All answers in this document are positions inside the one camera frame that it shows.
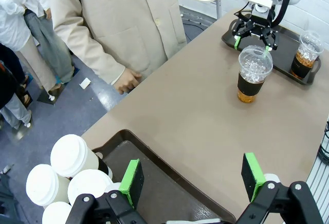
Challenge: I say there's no person in beige jacket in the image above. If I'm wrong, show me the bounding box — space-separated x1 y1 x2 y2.
45 0 188 95

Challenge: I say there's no black floor cable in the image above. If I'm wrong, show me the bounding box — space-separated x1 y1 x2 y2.
317 121 329 163

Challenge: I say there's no white paper coffee cup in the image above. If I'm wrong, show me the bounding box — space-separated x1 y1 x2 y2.
67 169 115 206
25 164 71 207
50 134 114 178
42 201 72 224

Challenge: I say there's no person's right hand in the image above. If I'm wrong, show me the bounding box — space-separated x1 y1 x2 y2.
113 67 142 96

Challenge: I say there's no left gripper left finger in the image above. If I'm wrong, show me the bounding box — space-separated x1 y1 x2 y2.
65 158 149 224

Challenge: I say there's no silver aluminium frame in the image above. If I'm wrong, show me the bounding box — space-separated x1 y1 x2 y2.
307 154 329 209

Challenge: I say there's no person's right forearm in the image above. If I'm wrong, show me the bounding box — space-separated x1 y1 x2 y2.
52 23 126 86

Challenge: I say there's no dark brown serving tray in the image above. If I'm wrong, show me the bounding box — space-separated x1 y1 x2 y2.
91 128 237 224
221 18 322 86

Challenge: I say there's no person in grey jeans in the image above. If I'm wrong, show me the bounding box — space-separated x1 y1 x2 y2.
5 0 76 84

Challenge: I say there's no clear plastic iced coffee cup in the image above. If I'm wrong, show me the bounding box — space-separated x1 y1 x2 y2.
290 30 325 79
236 45 273 104

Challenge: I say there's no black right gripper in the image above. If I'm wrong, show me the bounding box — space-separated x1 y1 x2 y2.
232 13 280 52

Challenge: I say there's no white paper scrap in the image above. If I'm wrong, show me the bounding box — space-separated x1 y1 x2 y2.
79 78 92 90

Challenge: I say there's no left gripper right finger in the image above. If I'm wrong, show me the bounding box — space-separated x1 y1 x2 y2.
235 152 325 224

